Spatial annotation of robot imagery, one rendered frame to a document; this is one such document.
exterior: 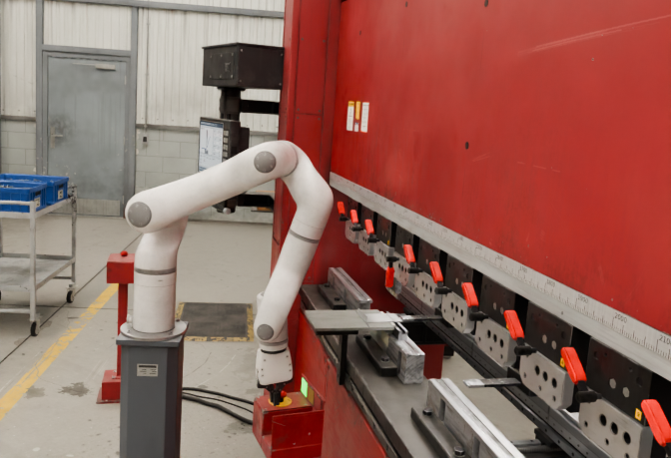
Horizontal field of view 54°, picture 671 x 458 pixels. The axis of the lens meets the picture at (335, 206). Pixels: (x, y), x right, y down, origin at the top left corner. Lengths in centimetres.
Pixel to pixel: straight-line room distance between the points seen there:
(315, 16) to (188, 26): 630
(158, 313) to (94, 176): 751
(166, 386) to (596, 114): 140
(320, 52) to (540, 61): 170
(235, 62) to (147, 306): 142
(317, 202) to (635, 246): 91
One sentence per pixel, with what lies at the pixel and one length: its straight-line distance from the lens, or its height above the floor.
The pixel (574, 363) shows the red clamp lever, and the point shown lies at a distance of 118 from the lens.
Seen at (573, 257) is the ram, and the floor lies 146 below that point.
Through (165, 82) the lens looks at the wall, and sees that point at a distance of 920.
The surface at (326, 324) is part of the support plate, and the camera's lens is 213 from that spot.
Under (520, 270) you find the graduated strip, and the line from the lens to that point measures 138.
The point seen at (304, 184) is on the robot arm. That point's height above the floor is 148.
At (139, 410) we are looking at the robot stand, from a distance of 207.
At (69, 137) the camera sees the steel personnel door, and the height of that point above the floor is 106.
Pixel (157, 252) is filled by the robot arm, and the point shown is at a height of 125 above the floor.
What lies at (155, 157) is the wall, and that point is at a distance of 925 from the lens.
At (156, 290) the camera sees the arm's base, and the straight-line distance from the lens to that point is 196.
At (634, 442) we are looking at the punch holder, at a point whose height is 122.
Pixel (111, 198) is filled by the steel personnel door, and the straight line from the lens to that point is 940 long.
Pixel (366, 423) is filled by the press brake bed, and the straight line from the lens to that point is 206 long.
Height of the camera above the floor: 169
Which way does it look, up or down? 9 degrees down
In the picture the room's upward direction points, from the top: 4 degrees clockwise
